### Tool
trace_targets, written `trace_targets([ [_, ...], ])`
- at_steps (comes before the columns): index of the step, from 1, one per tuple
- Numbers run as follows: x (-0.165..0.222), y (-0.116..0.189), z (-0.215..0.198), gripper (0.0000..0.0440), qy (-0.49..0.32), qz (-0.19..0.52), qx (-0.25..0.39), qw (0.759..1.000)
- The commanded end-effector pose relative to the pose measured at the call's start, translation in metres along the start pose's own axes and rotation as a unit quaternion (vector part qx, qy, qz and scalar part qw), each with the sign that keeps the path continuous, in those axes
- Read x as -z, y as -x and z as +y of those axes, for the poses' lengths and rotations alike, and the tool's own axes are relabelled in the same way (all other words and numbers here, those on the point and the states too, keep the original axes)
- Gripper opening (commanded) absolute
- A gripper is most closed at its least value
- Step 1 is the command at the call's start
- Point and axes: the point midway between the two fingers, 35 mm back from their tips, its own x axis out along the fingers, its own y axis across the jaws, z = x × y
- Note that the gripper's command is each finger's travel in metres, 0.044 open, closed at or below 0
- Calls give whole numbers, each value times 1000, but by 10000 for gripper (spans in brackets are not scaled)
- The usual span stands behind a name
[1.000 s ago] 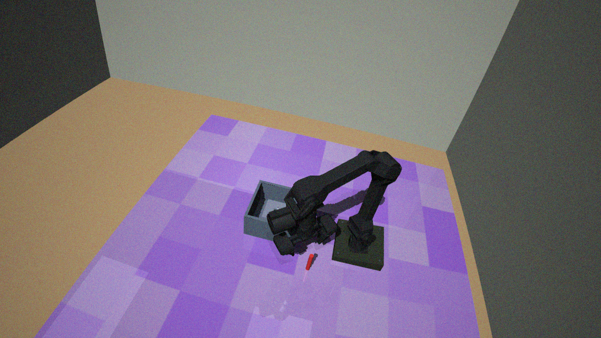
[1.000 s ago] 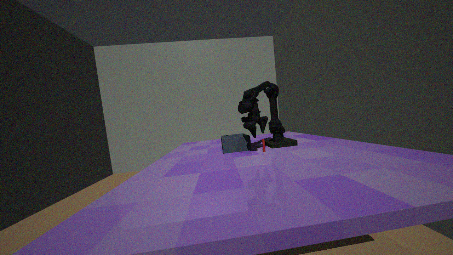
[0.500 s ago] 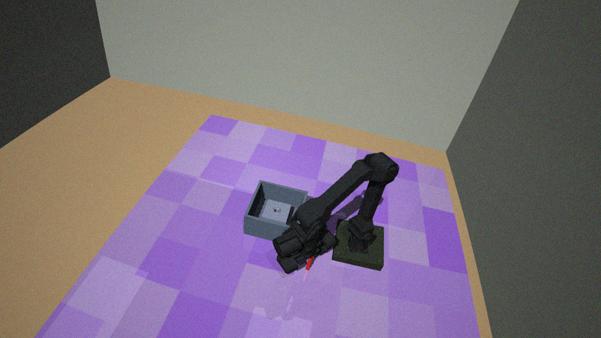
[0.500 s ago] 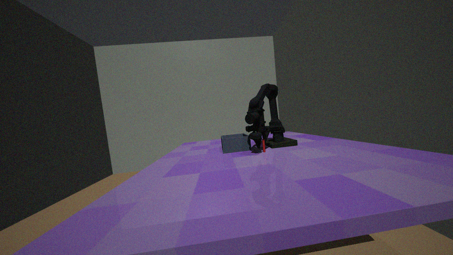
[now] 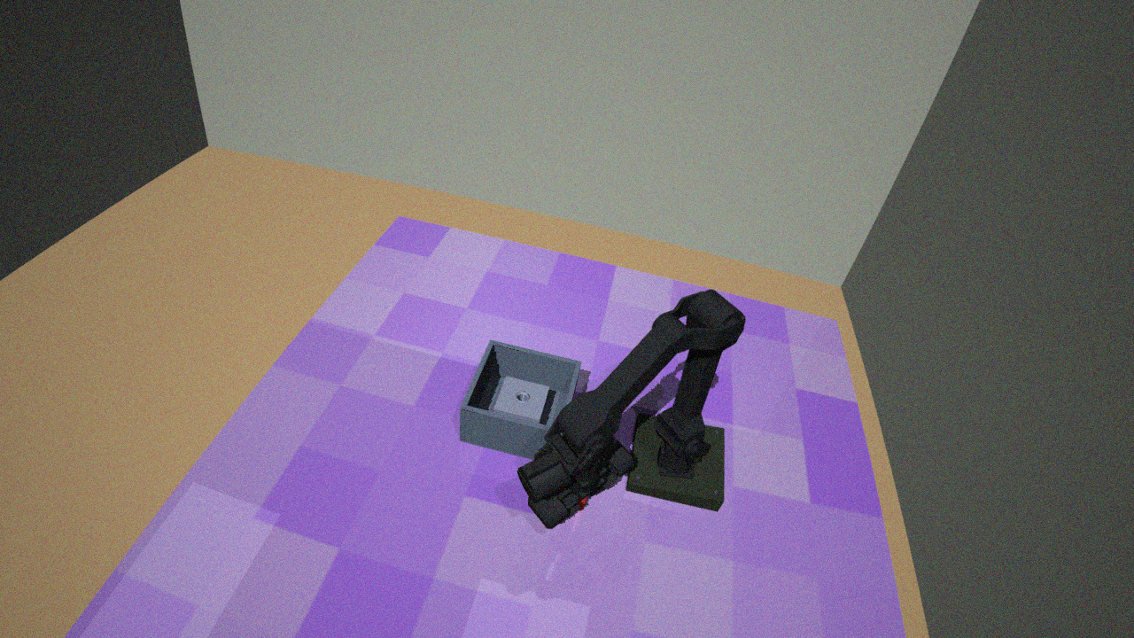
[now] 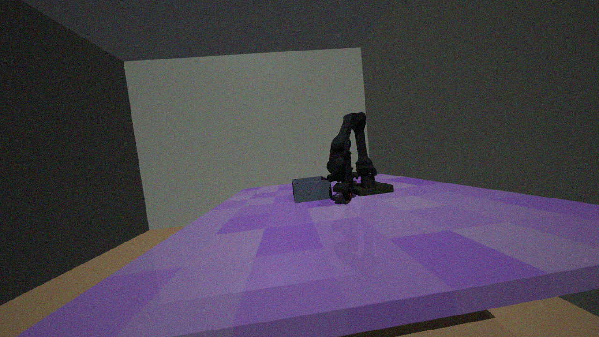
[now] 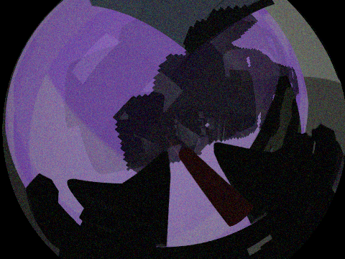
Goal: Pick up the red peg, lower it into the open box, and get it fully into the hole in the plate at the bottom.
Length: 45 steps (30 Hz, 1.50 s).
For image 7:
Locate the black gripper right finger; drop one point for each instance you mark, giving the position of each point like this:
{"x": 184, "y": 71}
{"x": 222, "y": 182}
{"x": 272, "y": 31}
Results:
{"x": 257, "y": 174}

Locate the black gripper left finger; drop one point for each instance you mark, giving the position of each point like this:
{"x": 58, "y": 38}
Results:
{"x": 144, "y": 198}

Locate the dark red peg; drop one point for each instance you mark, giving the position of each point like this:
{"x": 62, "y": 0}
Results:
{"x": 230, "y": 204}

